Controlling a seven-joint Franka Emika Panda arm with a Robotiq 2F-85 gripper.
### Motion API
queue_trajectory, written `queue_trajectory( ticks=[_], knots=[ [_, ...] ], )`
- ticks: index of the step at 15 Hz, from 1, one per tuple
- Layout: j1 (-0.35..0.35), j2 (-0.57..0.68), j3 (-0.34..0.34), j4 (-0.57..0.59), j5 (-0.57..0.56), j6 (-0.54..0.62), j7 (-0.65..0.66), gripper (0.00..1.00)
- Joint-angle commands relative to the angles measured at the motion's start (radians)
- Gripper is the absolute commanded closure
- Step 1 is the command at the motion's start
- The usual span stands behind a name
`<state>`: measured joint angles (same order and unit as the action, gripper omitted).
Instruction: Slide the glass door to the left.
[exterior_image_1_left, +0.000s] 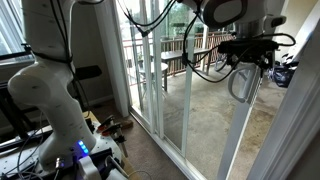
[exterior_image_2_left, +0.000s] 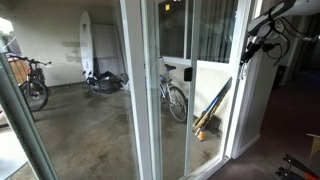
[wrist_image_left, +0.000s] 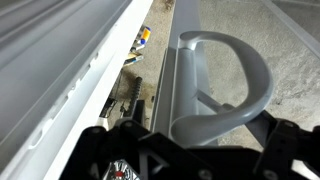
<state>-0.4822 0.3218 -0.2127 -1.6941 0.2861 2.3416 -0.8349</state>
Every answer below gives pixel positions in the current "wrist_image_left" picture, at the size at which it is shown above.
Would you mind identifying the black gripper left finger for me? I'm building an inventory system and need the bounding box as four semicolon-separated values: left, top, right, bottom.
59;99;183;180

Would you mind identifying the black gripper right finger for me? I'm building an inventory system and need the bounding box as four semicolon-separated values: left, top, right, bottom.
246;109;320;180

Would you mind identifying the grey door pull handle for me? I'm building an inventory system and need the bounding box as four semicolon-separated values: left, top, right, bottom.
168;30;275;148

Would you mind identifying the white framed sliding glass door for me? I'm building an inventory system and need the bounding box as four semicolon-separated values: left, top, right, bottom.
149;0;320;180

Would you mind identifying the long yellow pole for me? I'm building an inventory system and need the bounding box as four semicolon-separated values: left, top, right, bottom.
128;49;143;60

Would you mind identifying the yellow blue toy cylinder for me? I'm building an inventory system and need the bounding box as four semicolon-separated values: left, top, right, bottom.
137;25;152;46

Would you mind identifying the black ribbed handle grip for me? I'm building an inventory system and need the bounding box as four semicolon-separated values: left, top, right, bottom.
127;76;144;118

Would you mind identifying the white screen door frame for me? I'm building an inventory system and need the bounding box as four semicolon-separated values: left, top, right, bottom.
262;0;320;58

